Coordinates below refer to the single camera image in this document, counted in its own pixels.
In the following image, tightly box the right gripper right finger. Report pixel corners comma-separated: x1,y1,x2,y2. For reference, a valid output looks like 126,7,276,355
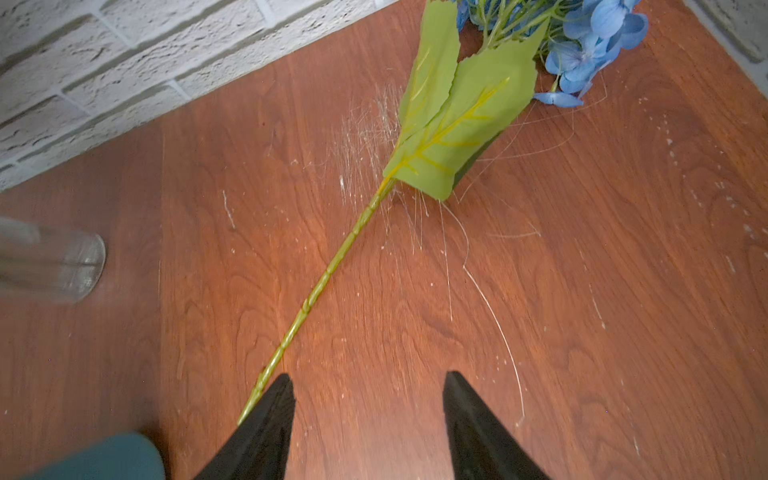
442,371,548,479

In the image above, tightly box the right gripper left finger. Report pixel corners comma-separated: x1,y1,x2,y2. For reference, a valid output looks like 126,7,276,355
195,373,296,480

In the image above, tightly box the teal ceramic vase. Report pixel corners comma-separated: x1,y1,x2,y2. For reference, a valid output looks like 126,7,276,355
25,432,166,480

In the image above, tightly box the clear ribbed glass vase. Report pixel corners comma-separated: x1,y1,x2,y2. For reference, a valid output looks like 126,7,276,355
1,217,107,304

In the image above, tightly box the blue hydrangea flower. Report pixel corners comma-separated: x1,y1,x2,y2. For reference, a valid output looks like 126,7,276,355
243,1,649,415

